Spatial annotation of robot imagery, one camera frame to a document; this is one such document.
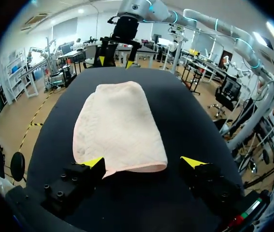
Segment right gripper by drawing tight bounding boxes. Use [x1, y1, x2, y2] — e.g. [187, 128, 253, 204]
[99, 14, 142, 70]

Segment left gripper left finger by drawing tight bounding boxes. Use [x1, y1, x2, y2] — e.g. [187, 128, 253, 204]
[41, 156, 106, 217]

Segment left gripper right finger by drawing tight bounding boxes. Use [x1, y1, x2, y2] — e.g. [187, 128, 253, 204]
[178, 156, 245, 217]

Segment pale pink towel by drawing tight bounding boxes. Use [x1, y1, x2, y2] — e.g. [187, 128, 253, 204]
[72, 81, 168, 180]

